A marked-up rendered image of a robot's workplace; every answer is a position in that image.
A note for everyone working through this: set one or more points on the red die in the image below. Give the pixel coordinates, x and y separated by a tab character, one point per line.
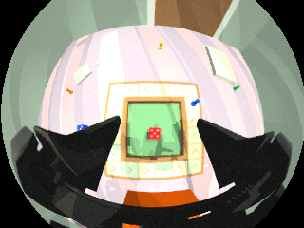
154	134

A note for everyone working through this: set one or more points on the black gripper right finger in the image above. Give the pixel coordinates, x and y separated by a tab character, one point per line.
228	151

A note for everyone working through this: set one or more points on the blue die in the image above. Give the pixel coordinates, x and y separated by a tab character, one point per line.
82	126

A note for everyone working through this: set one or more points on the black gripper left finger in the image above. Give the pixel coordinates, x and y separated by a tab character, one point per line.
84	152

